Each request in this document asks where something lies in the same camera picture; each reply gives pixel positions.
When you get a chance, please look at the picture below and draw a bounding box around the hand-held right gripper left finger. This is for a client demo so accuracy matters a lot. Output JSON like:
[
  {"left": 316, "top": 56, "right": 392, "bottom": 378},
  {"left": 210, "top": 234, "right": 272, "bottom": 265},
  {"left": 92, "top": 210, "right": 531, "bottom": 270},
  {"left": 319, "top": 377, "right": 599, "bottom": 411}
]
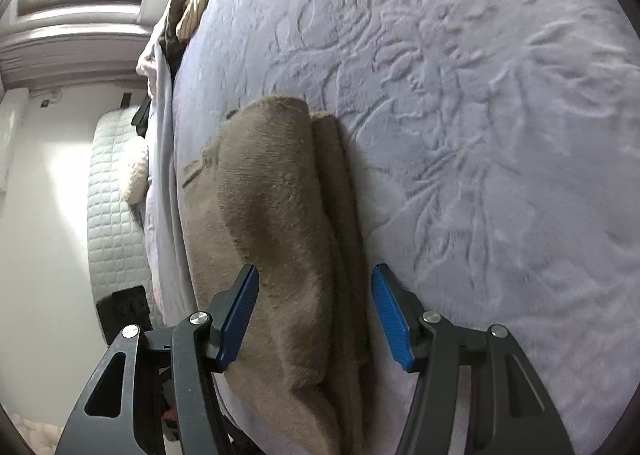
[{"left": 54, "top": 264, "right": 261, "bottom": 455}]

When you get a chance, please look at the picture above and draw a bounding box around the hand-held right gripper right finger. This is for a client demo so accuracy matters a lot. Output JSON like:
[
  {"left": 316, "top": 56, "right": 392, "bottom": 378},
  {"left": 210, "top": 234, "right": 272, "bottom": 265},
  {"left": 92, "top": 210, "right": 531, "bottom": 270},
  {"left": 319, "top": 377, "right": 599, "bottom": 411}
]
[{"left": 371, "top": 263, "right": 563, "bottom": 455}]

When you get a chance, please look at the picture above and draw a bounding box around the brown knit sweater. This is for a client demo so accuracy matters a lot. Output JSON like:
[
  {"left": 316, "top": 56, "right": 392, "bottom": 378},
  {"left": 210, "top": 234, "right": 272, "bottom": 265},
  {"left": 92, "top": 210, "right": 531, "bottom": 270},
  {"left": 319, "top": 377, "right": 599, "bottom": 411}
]
[{"left": 177, "top": 94, "right": 373, "bottom": 455}]

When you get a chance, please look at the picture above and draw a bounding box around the black padded block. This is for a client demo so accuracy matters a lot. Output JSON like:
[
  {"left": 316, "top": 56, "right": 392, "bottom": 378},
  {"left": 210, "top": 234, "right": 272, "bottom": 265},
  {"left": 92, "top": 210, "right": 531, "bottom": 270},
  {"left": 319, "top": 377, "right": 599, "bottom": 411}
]
[{"left": 96, "top": 286, "right": 153, "bottom": 342}]

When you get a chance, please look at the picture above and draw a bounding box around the cream fluffy pillow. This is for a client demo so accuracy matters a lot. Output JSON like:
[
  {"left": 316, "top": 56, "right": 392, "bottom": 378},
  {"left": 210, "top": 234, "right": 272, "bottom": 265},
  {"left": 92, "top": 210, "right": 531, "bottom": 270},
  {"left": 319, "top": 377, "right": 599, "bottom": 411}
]
[{"left": 121, "top": 142, "right": 151, "bottom": 206}]

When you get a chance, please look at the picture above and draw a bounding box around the lavender embossed blanket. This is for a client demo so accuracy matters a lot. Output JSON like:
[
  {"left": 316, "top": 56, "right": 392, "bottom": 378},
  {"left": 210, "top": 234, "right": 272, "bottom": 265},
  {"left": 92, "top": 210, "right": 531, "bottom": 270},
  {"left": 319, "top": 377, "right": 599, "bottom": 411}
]
[{"left": 170, "top": 0, "right": 640, "bottom": 455}]

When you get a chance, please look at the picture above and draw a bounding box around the small black object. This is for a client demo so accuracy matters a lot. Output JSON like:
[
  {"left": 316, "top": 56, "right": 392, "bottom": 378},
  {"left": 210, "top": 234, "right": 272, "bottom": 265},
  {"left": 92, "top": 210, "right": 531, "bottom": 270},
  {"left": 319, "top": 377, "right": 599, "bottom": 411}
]
[{"left": 131, "top": 95, "right": 152, "bottom": 140}]

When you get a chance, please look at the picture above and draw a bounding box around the pink garment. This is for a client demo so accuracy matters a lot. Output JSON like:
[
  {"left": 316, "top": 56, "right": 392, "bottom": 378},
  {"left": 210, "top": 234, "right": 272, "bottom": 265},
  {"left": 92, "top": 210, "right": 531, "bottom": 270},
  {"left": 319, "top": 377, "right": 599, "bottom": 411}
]
[{"left": 136, "top": 42, "right": 161, "bottom": 86}]

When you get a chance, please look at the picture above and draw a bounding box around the dark garment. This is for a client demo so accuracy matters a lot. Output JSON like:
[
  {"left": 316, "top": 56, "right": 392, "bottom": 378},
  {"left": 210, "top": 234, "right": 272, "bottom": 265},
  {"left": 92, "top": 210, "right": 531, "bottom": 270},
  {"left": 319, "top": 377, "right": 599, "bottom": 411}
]
[{"left": 159, "top": 0, "right": 193, "bottom": 70}]

